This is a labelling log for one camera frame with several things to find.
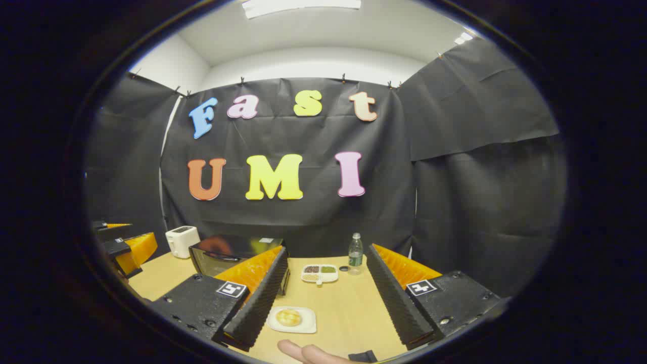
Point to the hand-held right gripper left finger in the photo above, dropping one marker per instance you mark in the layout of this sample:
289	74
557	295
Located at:
260	298

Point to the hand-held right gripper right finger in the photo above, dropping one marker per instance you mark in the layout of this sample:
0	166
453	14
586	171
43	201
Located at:
391	298

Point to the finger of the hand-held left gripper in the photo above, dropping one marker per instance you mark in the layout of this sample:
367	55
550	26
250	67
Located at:
139	250
103	226

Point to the yellow steamed bun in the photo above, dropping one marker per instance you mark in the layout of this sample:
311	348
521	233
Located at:
289	317

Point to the black electric oven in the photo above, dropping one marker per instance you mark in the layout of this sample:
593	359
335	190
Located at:
227	245

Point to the white toaster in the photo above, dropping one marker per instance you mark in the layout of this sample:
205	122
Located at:
181	242

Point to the white square plate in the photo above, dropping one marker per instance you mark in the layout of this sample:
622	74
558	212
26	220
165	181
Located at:
308	323

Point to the clear plastic water bottle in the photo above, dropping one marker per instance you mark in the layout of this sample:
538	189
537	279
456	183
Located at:
355	255

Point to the white divided condiment dish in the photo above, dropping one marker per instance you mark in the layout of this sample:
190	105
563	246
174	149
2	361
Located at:
319	273

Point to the black backdrop cloth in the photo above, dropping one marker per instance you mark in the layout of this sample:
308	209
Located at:
303	217

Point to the small ceiling light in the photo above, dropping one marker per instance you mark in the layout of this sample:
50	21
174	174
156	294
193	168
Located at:
463	38

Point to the long ceiling light panel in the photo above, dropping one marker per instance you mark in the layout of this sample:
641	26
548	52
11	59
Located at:
298	6

